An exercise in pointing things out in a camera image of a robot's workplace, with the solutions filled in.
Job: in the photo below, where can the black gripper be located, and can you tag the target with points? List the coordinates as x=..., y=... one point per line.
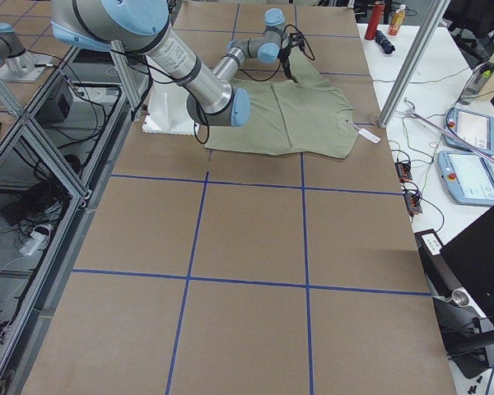
x=286, y=58

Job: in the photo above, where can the olive green long-sleeve shirt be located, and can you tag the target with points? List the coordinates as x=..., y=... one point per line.
x=302, y=114

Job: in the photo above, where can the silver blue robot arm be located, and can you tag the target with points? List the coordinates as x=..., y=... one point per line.
x=144, y=28
x=17, y=64

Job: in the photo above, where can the folded dark blue umbrella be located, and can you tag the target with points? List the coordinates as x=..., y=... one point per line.
x=382, y=40

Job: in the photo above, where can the red cylindrical bottle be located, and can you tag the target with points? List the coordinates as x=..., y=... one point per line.
x=375, y=18

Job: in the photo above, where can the white paper price tag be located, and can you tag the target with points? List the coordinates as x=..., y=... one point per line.
x=369, y=135

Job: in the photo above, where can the orange drink bottle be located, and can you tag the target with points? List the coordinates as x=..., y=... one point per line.
x=397, y=20

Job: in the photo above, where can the orange black circuit board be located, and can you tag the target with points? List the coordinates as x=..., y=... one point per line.
x=403, y=170

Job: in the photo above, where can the upper blue teach pendant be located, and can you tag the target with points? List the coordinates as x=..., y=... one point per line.
x=474, y=128

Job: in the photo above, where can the blue teach pendant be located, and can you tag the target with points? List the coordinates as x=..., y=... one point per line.
x=474, y=128
x=468, y=178

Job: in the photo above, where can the lower blue teach pendant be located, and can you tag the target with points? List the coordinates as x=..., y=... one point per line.
x=468, y=178

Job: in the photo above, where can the black laptop computer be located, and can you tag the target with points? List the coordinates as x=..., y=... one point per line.
x=470, y=256

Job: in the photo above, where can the black monitor stand base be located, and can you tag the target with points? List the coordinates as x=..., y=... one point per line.
x=468, y=338

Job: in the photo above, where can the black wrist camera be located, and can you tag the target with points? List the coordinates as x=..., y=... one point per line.
x=297, y=40

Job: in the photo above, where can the white camera mast with base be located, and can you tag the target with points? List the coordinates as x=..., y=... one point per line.
x=166, y=107

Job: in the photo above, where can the aluminium frame post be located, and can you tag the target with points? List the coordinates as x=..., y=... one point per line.
x=422, y=39

